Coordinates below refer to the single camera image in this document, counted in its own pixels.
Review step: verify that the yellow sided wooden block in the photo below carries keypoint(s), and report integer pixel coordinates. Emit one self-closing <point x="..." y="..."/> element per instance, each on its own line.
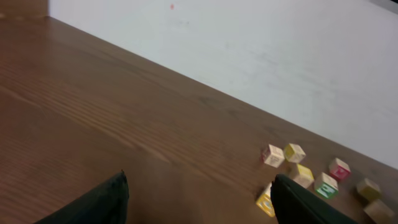
<point x="294" y="153"/>

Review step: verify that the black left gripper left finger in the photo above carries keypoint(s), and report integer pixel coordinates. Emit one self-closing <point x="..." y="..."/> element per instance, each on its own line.
<point x="107" y="203"/>

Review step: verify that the acorn picture wooden block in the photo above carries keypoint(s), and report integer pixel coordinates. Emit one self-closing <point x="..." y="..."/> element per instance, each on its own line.
<point x="264" y="201"/>

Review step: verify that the yellow topped wooden block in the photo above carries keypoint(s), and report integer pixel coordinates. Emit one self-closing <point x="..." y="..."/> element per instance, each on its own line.
<point x="301" y="175"/>

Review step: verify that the green lettered wooden block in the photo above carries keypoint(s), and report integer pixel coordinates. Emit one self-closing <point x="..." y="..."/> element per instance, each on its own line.
<point x="326" y="186"/>

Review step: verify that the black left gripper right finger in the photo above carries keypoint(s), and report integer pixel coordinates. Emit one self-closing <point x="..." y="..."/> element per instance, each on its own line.
<point x="294" y="204"/>

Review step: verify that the red M wooden block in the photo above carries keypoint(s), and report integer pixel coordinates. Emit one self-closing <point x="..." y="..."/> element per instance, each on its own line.
<point x="338" y="169"/>

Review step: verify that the pale yellow wooden block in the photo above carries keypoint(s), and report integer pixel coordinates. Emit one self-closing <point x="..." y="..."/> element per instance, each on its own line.
<point x="368" y="189"/>

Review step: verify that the white red-print wooden block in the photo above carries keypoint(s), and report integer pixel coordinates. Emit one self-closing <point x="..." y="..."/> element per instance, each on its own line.
<point x="273" y="156"/>

